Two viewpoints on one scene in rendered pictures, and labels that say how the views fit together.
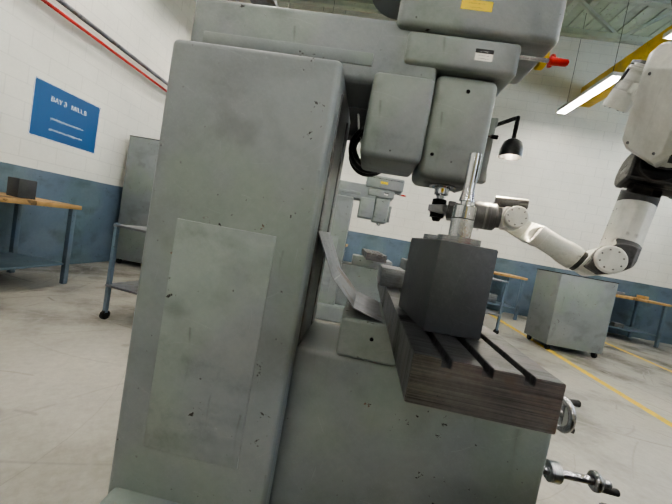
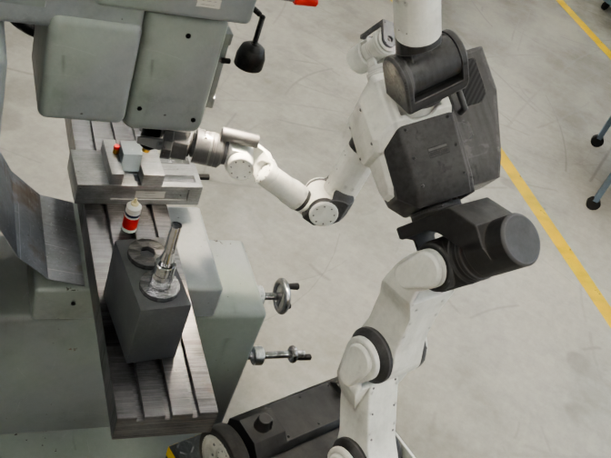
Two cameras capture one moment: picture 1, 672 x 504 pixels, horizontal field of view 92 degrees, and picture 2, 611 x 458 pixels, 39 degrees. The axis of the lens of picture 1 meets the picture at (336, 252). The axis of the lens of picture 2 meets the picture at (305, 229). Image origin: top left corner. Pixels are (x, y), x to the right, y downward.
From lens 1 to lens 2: 1.54 m
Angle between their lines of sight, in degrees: 48
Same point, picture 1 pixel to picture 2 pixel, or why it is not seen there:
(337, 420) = (40, 365)
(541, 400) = (203, 421)
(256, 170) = not seen: outside the picture
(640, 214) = (360, 170)
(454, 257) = (153, 318)
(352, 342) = (51, 308)
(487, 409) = (168, 431)
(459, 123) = (175, 72)
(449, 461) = not seen: hidden behind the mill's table
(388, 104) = (75, 60)
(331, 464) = (37, 396)
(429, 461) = not seen: hidden behind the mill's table
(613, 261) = (325, 216)
